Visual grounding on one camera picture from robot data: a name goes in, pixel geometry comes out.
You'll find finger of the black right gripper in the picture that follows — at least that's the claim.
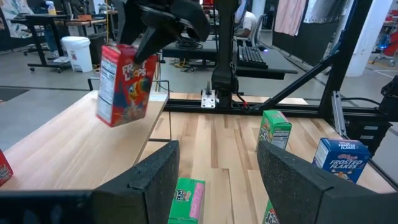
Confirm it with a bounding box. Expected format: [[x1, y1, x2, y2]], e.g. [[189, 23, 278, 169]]
[[133, 26, 177, 65], [119, 5, 144, 47]]

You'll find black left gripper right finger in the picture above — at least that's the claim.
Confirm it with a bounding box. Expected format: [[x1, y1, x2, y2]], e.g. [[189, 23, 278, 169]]
[[256, 140, 398, 224]]

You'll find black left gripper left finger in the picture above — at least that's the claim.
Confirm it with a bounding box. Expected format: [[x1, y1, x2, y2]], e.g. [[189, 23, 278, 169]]
[[0, 140, 180, 224]]

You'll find blue Frosted Flakes cereal box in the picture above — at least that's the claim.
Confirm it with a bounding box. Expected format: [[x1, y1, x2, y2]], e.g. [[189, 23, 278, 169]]
[[312, 138, 371, 184]]

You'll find red Froot Loops cereal box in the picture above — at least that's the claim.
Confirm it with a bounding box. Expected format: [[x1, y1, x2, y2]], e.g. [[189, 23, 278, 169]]
[[96, 44, 159, 128], [0, 149, 14, 187]]

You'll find black trash bin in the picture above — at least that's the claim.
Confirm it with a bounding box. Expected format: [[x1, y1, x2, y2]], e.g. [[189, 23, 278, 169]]
[[88, 32, 107, 66]]

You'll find wooden workbench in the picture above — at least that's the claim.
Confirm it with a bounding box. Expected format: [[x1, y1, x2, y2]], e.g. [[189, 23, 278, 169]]
[[65, 18, 108, 37]]

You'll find white trash bin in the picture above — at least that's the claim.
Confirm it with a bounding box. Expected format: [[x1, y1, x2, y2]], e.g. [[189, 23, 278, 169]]
[[60, 35, 94, 73]]

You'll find person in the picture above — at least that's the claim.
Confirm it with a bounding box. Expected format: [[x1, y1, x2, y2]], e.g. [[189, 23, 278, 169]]
[[234, 9, 257, 39]]

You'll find yellow bottle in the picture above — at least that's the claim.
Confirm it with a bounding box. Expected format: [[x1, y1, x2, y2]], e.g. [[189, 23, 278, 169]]
[[45, 0, 58, 16]]

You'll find grey office chair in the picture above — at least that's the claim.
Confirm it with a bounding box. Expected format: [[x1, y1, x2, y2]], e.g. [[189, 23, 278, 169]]
[[251, 14, 269, 48]]

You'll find black keyboard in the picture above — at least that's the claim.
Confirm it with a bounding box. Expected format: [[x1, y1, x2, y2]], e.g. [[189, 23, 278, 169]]
[[236, 45, 269, 70]]

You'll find black control box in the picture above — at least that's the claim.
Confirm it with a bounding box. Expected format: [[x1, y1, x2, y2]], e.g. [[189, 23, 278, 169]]
[[343, 118, 393, 156]]

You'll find black rolling desk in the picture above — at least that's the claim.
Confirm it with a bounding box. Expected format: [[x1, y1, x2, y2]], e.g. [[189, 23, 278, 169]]
[[11, 14, 73, 74]]

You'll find pink hanging cloth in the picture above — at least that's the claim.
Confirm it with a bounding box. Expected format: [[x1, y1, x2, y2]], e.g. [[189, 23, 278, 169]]
[[274, 0, 308, 37]]

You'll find black operator desk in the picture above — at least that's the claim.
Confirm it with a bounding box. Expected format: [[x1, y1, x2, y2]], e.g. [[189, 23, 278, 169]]
[[161, 39, 299, 81]]

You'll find white floral hanging cloth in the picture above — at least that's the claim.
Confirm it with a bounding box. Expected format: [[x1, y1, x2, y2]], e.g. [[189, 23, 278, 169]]
[[0, 0, 34, 39]]

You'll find black floor mat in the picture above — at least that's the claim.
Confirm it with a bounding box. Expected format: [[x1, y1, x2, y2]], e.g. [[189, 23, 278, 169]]
[[0, 88, 29, 103]]

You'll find white column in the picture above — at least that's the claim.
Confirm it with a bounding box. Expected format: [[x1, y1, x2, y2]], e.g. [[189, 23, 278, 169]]
[[345, 0, 394, 78]]

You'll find red cart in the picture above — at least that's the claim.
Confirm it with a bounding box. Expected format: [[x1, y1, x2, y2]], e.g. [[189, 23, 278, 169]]
[[371, 30, 398, 68]]

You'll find coiled black cable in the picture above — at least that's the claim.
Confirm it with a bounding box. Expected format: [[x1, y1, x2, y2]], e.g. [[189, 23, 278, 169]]
[[175, 37, 203, 50]]

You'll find yellow floor cable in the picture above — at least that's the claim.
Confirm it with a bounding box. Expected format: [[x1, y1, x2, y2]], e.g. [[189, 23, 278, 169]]
[[169, 58, 194, 71]]

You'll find black aluminium table frame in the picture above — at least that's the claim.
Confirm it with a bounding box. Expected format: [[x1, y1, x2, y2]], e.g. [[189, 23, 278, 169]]
[[163, 0, 398, 191]]

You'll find silver corner bracket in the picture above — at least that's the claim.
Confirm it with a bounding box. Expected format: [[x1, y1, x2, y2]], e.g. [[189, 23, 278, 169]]
[[200, 82, 217, 109]]

